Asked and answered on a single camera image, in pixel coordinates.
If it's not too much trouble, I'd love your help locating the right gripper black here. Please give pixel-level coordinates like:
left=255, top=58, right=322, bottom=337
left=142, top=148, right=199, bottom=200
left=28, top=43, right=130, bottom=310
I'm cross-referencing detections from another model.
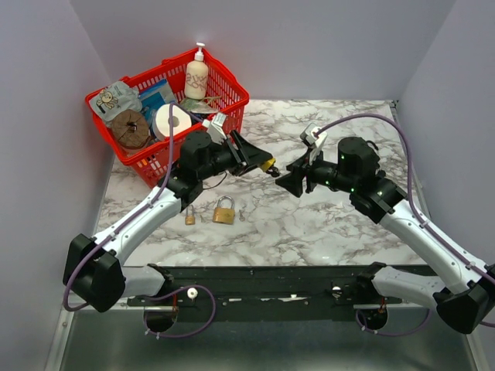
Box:
left=275, top=146, right=357, bottom=198

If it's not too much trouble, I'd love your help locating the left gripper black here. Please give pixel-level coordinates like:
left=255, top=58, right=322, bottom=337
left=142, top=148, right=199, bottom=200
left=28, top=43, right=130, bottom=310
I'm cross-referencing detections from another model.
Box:
left=198, top=129, right=273, bottom=182

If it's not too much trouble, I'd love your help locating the yellow padlock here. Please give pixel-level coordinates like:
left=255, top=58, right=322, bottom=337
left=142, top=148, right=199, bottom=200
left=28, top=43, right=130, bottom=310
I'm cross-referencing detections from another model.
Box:
left=259, top=158, right=276, bottom=172

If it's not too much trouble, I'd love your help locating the large brass padlock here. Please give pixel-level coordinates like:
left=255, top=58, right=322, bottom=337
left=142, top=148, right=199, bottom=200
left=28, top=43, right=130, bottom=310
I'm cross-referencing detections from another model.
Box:
left=212, top=196, right=235, bottom=225

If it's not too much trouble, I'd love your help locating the black padlock with keys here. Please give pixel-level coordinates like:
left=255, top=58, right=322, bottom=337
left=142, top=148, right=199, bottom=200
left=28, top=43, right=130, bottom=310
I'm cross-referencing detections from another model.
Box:
left=366, top=140, right=383, bottom=173

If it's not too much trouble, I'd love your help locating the small brass padlock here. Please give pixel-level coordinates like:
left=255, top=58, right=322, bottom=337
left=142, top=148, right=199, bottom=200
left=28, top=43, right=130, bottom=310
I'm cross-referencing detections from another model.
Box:
left=185, top=205, right=196, bottom=226

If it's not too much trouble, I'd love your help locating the yellow padlock key bunch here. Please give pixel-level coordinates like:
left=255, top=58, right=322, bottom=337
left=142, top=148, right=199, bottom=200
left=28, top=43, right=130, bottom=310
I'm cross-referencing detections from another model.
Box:
left=268, top=166, right=280, bottom=178

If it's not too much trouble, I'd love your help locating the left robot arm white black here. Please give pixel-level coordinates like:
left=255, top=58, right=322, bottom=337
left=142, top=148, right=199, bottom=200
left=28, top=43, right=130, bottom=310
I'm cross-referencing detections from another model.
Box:
left=63, top=131, right=277, bottom=312

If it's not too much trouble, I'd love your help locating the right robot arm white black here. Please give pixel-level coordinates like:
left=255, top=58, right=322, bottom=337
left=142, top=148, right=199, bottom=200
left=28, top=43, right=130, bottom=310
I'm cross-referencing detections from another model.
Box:
left=276, top=134, right=494, bottom=334

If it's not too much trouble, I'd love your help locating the red plastic basket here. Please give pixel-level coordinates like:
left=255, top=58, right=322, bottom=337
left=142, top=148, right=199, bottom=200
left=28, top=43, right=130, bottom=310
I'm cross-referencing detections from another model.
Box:
left=84, top=47, right=251, bottom=189

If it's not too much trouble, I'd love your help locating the green patterned packet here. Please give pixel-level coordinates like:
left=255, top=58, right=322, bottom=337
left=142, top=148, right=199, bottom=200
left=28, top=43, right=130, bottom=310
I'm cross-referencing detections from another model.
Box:
left=179, top=97, right=219, bottom=116

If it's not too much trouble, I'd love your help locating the white toilet paper roll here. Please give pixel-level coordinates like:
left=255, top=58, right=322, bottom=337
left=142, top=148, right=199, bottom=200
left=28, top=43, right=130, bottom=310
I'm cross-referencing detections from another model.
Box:
left=152, top=104, right=192, bottom=141

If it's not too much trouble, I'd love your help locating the cream lotion pump bottle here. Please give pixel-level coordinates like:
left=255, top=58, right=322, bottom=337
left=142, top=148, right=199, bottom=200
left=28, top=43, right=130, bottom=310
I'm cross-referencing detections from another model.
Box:
left=184, top=43, right=209, bottom=100

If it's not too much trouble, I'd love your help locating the blue plastic package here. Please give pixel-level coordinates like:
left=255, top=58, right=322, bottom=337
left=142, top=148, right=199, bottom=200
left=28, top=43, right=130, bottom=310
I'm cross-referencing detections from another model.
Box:
left=138, top=79, right=176, bottom=113

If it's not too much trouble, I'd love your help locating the brown tape roll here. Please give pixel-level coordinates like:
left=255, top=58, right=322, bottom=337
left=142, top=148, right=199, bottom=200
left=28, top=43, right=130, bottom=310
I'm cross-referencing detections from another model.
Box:
left=110, top=109, right=151, bottom=151

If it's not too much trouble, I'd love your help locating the grey cartoon pouch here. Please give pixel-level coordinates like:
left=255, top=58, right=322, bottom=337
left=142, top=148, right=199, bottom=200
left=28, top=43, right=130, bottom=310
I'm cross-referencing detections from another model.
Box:
left=89, top=81, right=142, bottom=122

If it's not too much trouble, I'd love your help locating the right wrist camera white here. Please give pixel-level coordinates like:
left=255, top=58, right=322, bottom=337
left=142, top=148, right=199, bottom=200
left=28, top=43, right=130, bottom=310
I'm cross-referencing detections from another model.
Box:
left=299, top=124, right=327, bottom=165

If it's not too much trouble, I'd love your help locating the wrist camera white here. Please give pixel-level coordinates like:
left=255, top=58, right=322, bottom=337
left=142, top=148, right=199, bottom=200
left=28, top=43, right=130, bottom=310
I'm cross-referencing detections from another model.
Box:
left=202, top=112, right=227, bottom=145
left=299, top=124, right=327, bottom=165

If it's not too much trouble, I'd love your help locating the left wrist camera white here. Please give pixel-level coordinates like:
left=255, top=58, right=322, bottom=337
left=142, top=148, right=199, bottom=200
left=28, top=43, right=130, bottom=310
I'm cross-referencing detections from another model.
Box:
left=202, top=112, right=227, bottom=145

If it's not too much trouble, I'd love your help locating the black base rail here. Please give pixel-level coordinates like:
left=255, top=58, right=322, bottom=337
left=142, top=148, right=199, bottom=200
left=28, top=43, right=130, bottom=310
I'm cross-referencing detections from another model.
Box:
left=126, top=266, right=386, bottom=322

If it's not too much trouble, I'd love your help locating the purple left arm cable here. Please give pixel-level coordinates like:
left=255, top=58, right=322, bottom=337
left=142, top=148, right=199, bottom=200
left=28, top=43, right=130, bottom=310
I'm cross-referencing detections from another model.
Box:
left=63, top=102, right=217, bottom=339

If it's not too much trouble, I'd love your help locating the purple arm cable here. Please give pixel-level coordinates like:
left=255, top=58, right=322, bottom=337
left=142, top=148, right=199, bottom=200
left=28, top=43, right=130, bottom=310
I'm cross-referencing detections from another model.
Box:
left=315, top=114, right=495, bottom=337
left=63, top=102, right=217, bottom=339

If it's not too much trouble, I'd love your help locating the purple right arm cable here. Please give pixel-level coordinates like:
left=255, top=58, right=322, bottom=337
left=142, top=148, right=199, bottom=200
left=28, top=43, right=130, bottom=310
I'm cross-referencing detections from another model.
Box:
left=315, top=114, right=495, bottom=337

